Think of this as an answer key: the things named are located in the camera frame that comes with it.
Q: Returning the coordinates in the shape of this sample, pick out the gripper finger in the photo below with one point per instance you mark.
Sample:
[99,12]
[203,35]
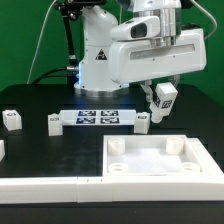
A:
[146,87]
[175,79]

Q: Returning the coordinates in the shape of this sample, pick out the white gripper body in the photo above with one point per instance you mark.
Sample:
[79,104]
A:
[138,61]

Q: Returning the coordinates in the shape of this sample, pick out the white square tabletop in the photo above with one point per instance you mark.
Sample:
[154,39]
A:
[153,155]

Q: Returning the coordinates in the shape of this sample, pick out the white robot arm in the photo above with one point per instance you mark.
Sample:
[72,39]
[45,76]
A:
[158,21]

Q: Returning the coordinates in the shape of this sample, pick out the white L-shaped obstacle fence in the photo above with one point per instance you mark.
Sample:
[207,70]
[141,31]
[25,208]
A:
[182,187]

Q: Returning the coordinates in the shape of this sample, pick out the white part at left edge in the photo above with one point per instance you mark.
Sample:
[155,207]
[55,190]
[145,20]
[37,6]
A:
[2,150]

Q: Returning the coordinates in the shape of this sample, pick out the white marker base plate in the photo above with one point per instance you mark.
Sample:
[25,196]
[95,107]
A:
[97,117]

